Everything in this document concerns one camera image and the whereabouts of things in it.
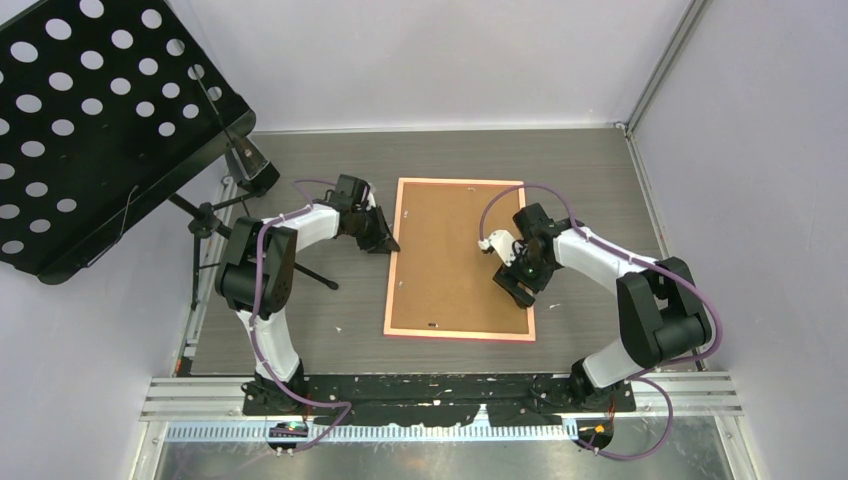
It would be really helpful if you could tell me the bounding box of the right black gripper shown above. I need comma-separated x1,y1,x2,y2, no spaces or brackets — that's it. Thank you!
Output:
494,241,558,309

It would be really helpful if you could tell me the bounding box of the orange wooden picture frame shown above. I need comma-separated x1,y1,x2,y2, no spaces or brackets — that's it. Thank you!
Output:
382,177,537,344

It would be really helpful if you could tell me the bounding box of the brown backing board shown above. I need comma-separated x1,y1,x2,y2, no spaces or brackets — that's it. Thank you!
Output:
390,182,531,336

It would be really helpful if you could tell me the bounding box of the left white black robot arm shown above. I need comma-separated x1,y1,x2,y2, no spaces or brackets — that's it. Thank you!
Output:
215,175,400,414

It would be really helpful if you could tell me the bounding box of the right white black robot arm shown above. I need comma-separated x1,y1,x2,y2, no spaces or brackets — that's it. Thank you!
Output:
478,203,717,411

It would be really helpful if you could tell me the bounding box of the aluminium corner profile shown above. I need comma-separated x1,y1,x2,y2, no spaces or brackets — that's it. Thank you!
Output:
615,0,712,139

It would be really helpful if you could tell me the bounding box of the black perforated music stand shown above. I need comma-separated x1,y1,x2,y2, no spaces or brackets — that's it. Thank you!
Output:
1,1,275,285

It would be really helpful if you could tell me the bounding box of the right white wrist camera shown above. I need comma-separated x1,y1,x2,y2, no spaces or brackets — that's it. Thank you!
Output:
478,229,518,267

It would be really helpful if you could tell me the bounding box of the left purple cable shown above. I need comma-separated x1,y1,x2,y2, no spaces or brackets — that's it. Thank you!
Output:
248,177,354,454

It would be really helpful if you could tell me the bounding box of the purple cable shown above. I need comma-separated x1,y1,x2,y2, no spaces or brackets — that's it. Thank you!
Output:
478,183,725,463
248,177,354,454

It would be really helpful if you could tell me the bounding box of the black mounting base plate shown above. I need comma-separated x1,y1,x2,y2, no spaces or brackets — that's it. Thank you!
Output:
241,373,636,427

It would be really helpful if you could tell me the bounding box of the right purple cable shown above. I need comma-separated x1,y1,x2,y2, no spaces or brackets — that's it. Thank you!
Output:
478,183,725,463

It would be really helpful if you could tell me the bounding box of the aluminium rail front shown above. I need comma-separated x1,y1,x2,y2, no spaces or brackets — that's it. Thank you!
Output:
140,371,742,422

